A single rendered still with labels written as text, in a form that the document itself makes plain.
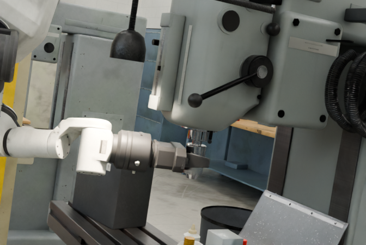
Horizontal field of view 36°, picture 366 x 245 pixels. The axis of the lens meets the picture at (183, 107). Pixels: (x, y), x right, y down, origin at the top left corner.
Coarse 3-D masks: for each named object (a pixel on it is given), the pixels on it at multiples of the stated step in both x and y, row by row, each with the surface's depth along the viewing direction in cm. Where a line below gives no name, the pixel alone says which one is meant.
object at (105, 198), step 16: (80, 176) 169; (96, 176) 162; (112, 176) 157; (128, 176) 156; (144, 176) 160; (80, 192) 168; (96, 192) 162; (112, 192) 156; (128, 192) 157; (144, 192) 161; (80, 208) 168; (96, 208) 161; (112, 208) 156; (128, 208) 158; (144, 208) 162; (112, 224) 155; (128, 224) 159; (144, 224) 163
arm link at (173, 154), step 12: (132, 144) 123; (144, 144) 123; (156, 144) 125; (168, 144) 128; (180, 144) 130; (132, 156) 122; (144, 156) 123; (156, 156) 124; (168, 156) 124; (180, 156) 122; (132, 168) 124; (144, 168) 124; (168, 168) 124; (180, 168) 123
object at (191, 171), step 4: (188, 152) 127; (192, 152) 127; (196, 152) 127; (200, 152) 127; (204, 152) 128; (204, 156) 128; (184, 168) 128; (188, 168) 127; (192, 168) 127; (196, 168) 127; (200, 168) 128; (184, 172) 128; (188, 172) 127; (192, 172) 127; (196, 172) 127; (200, 172) 128
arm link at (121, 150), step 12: (84, 132) 123; (96, 132) 123; (108, 132) 123; (120, 132) 125; (132, 132) 126; (84, 144) 122; (96, 144) 122; (108, 144) 123; (120, 144) 122; (84, 156) 121; (96, 156) 121; (108, 156) 122; (120, 156) 122; (84, 168) 121; (96, 168) 121; (120, 168) 125
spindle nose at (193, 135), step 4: (188, 132) 128; (192, 132) 127; (196, 132) 126; (200, 132) 126; (204, 132) 127; (188, 136) 128; (192, 136) 127; (196, 136) 127; (200, 136) 127; (204, 136) 127; (208, 136) 128; (196, 140) 127; (200, 140) 127; (204, 140) 127
